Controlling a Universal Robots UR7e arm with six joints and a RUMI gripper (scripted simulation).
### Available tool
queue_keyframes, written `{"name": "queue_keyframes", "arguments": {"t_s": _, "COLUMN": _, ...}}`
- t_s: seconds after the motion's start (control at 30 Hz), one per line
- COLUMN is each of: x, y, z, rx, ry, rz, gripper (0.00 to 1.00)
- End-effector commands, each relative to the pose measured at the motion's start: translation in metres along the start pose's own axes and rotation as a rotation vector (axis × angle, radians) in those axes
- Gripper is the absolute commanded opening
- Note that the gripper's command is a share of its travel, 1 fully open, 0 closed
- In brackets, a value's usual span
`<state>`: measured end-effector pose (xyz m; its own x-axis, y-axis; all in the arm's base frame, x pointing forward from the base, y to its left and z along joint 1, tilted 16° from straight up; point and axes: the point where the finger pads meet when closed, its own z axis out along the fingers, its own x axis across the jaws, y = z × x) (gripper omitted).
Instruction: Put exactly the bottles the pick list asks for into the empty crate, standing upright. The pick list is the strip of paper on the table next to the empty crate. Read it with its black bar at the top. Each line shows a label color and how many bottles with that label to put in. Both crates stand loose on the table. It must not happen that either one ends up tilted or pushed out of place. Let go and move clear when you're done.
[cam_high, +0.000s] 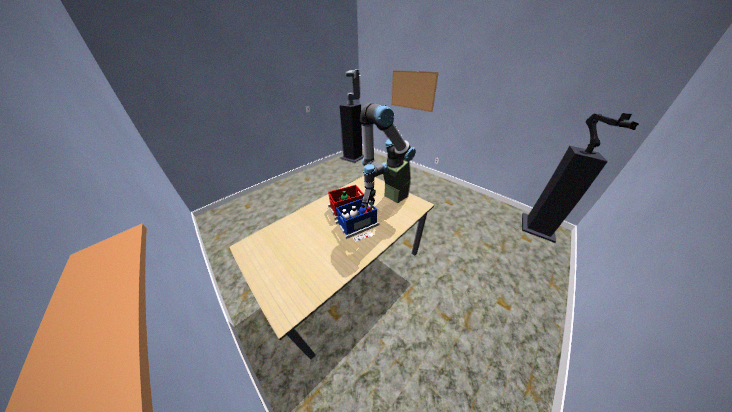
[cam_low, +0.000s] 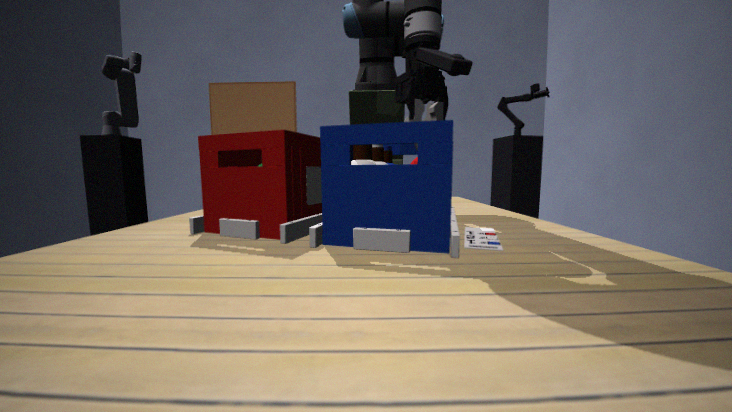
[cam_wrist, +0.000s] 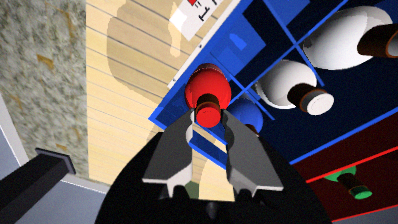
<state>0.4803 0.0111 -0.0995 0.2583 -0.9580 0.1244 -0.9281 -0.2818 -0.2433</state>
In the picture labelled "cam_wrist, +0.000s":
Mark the white bottle with grey label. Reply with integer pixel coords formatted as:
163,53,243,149
250,59,334,115
298,6,398,70

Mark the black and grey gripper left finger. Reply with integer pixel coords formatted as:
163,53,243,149
94,107,196,224

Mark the white paper pick list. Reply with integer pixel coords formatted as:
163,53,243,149
170,0,223,41

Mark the red crate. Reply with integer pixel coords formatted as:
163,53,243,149
292,112,398,222

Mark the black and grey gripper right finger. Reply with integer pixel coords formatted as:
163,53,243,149
220,108,333,224

